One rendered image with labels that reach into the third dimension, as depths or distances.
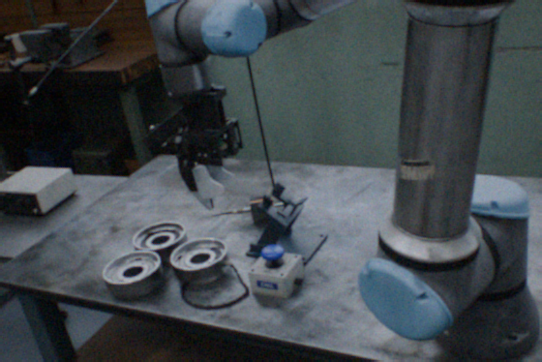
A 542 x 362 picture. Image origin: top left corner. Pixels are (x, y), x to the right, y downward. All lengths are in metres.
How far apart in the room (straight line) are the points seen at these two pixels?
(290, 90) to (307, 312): 1.89
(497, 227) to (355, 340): 0.28
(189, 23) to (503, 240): 0.49
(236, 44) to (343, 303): 0.46
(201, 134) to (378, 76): 1.74
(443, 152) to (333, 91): 2.11
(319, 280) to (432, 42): 0.59
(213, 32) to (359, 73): 1.86
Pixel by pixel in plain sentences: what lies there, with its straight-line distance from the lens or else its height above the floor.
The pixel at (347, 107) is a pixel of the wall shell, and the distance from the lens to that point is 2.74.
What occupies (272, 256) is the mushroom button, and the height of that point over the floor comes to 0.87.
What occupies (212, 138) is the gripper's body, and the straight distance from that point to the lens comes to 0.96.
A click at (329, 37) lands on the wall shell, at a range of 2.67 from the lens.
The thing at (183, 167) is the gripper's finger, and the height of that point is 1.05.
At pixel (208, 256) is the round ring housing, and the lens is 1.19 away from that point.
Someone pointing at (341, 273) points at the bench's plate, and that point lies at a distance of 1.11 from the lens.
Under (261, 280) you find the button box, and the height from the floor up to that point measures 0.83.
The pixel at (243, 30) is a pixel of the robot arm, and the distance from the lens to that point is 0.84.
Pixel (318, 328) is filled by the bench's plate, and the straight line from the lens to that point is 1.00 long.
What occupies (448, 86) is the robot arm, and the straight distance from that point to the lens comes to 0.62.
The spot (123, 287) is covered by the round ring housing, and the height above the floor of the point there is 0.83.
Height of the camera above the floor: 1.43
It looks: 26 degrees down
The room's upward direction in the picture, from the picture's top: 10 degrees counter-clockwise
